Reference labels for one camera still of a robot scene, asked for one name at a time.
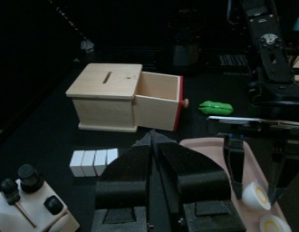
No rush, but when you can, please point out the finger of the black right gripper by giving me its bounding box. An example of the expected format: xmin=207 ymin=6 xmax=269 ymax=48
xmin=223 ymin=134 xmax=248 ymax=200
xmin=267 ymin=149 xmax=299 ymax=207

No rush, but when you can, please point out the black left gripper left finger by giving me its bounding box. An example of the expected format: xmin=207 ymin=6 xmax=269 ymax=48
xmin=91 ymin=131 xmax=153 ymax=232

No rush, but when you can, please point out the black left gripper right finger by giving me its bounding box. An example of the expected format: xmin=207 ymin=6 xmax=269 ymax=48
xmin=151 ymin=130 xmax=248 ymax=232

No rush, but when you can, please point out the toy egg half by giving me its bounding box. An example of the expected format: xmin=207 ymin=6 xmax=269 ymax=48
xmin=259 ymin=214 xmax=292 ymax=232
xmin=240 ymin=180 xmax=272 ymax=212

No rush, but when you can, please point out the wooden drawer with red front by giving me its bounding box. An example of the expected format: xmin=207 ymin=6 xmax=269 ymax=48
xmin=133 ymin=71 xmax=189 ymax=132

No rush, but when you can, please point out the pink plastic tray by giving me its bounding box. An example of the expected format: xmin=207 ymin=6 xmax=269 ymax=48
xmin=179 ymin=137 xmax=293 ymax=232

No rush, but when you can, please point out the green toy pea pod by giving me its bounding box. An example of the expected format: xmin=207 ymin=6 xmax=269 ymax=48
xmin=197 ymin=100 xmax=235 ymax=116

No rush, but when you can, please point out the white toy with black knobs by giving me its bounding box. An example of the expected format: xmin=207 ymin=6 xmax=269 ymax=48
xmin=0 ymin=163 xmax=81 ymax=232

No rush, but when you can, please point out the wooden box with slot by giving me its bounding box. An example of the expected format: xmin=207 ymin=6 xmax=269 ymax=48
xmin=65 ymin=63 xmax=144 ymax=133

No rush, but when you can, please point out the grey background box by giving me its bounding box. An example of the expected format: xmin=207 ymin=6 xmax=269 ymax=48
xmin=172 ymin=42 xmax=201 ymax=68

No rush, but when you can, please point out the thin hanging cable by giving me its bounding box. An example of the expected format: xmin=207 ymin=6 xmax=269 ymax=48
xmin=46 ymin=0 xmax=92 ymax=44

